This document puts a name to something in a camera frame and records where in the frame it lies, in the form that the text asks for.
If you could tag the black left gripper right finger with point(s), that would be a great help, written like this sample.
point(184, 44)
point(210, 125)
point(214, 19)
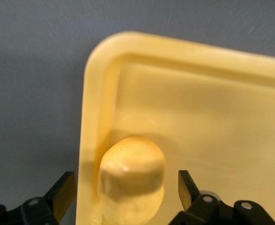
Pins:
point(198, 211)

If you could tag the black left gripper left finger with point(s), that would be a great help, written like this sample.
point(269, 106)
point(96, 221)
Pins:
point(57, 197)

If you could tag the yellow plastic tray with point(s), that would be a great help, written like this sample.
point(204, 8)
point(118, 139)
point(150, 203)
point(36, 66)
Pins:
point(210, 117)

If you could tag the yellow potato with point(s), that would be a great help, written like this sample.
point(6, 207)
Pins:
point(130, 178)

